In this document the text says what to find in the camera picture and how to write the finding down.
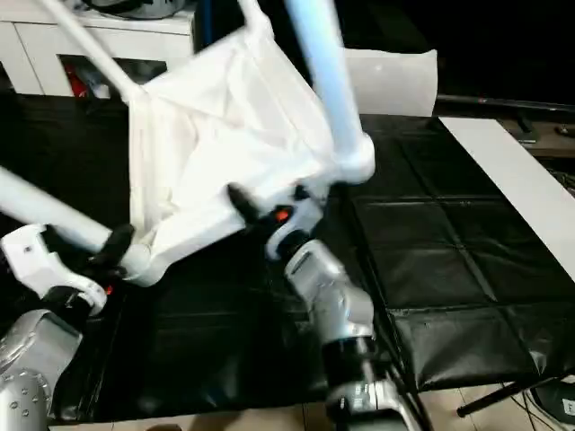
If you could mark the white cushion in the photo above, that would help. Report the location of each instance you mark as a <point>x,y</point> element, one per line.
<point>395,83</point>

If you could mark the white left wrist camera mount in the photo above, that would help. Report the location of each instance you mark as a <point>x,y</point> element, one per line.
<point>40,260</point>

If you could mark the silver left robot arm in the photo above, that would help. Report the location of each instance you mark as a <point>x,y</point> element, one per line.
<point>31,368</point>

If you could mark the white flat board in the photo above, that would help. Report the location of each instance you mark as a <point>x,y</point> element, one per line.
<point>517,175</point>

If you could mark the white plastic table top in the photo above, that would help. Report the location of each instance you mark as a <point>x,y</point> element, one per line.
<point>225,144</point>

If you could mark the white plastic table leg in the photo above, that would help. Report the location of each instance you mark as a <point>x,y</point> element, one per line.
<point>328,81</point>
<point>54,211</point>
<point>253,16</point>
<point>90,49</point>

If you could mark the black work mat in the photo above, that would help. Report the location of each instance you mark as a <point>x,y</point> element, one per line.
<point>449,251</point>

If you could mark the white cabinet with glass doors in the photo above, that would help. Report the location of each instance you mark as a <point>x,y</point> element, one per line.
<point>54,49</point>

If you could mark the black flat device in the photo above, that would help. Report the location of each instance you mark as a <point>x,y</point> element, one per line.
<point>566,131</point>

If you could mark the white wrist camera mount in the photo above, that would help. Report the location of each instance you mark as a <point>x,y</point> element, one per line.
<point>307,211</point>
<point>40,260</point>

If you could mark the grey clutter on cabinet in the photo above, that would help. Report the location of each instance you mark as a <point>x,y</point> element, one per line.
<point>135,7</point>

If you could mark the black metal stand leg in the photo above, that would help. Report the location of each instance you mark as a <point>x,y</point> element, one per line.
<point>512,395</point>

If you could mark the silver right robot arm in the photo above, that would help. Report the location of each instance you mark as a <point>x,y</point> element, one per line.
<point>341,314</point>

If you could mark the red bottle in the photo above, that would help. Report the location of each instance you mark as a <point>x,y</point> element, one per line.
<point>77,83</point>

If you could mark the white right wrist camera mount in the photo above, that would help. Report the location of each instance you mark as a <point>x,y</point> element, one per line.
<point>307,211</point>

